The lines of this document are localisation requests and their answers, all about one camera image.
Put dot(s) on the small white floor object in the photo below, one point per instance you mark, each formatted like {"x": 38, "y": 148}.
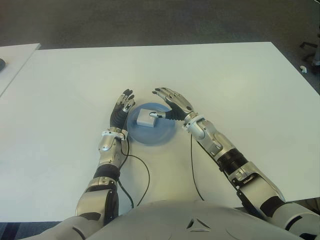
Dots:
{"x": 303, "y": 69}

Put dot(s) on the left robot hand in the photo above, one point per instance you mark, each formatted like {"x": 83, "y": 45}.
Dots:
{"x": 118, "y": 117}

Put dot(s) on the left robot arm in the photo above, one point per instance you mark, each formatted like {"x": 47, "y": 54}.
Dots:
{"x": 107, "y": 144}

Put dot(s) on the neighbouring white table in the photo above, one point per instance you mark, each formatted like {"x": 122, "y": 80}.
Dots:
{"x": 15, "y": 65}

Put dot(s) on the person leg in jeans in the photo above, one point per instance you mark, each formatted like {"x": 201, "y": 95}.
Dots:
{"x": 318, "y": 53}

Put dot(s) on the black office chair base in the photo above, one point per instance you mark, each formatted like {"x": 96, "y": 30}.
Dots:
{"x": 308, "y": 50}

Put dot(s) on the white wall charger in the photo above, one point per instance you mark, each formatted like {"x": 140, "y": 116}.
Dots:
{"x": 145, "y": 118}

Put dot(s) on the grey robot torso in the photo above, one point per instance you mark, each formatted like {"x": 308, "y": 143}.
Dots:
{"x": 162, "y": 225}

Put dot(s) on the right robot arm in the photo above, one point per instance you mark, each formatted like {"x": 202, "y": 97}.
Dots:
{"x": 252, "y": 180}

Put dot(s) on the black object on neighbouring table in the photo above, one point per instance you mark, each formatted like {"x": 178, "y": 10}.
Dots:
{"x": 2, "y": 65}

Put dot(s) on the blue plastic plate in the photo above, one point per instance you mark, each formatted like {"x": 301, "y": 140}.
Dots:
{"x": 155, "y": 135}

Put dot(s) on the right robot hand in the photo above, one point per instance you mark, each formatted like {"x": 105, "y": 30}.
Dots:
{"x": 180, "y": 105}

